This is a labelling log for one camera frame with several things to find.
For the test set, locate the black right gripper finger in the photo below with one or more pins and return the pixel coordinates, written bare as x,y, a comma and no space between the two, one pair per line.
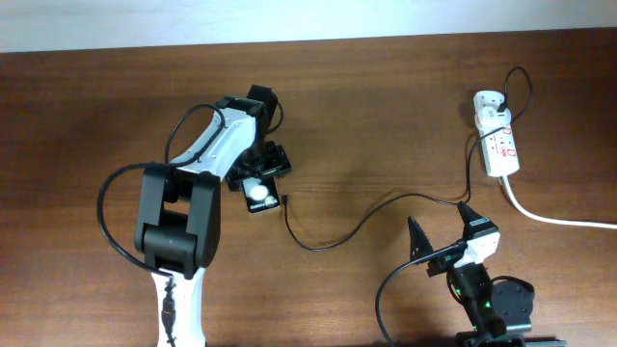
475,225
420,245

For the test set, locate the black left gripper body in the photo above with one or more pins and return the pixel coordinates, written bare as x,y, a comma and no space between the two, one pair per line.
263,159

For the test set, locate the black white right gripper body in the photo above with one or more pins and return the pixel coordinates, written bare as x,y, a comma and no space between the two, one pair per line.
446,263

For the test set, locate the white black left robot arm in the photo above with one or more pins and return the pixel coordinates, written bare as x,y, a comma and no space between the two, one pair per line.
180,211

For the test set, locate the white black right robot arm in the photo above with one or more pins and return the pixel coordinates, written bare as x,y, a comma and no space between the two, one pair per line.
499,308

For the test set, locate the white charger adapter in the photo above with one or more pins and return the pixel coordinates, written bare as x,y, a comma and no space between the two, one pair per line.
489,118

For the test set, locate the white power strip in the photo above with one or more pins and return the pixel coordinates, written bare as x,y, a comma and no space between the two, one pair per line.
498,145

